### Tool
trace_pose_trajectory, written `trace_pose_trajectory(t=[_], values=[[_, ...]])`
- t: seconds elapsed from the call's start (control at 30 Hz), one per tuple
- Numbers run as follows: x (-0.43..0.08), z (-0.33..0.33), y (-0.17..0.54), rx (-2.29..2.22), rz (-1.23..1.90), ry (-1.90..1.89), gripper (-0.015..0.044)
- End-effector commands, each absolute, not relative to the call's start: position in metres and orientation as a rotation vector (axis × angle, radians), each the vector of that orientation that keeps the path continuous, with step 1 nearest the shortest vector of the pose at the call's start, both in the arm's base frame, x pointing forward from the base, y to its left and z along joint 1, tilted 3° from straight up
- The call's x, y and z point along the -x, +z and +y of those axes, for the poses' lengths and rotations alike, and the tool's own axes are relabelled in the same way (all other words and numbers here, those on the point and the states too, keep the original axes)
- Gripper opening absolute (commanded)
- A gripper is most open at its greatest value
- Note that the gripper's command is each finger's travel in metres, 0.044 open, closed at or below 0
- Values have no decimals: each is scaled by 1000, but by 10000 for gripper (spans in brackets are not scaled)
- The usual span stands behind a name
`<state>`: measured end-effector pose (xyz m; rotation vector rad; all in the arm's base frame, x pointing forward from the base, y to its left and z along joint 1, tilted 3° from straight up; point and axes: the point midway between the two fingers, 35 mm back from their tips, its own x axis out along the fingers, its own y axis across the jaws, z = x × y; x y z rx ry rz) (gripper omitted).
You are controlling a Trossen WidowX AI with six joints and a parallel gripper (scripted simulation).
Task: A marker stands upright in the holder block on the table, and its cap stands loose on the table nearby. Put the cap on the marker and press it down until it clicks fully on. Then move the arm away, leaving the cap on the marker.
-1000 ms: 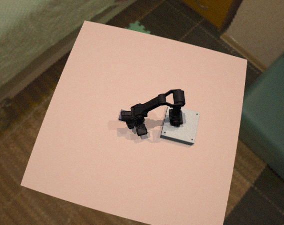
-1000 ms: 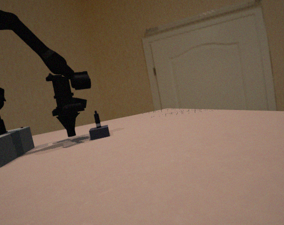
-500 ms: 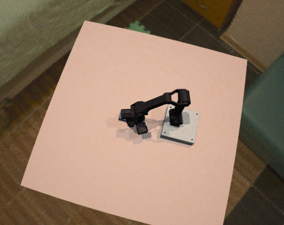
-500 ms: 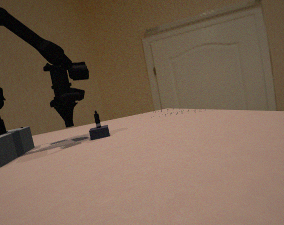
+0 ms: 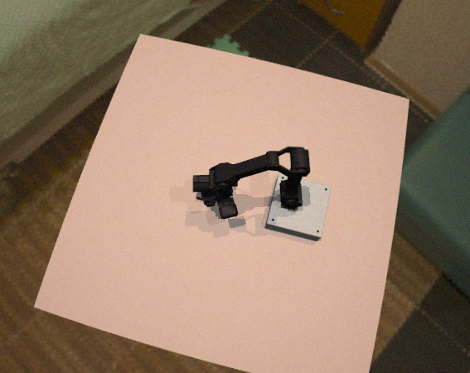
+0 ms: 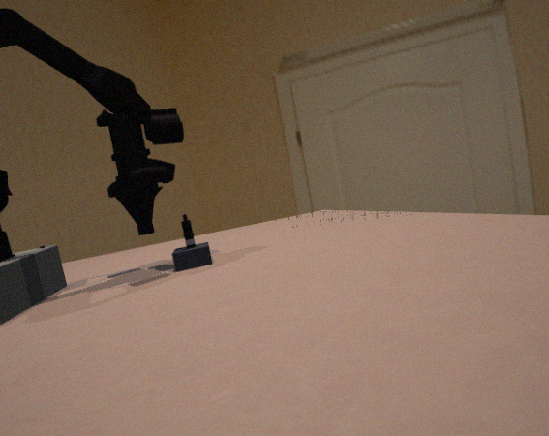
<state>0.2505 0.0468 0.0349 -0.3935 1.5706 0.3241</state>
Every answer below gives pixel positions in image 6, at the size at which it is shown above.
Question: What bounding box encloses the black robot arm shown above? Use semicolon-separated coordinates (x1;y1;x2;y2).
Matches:
0;8;184;147

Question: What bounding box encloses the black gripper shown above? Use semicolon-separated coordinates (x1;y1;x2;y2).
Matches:
107;143;172;228

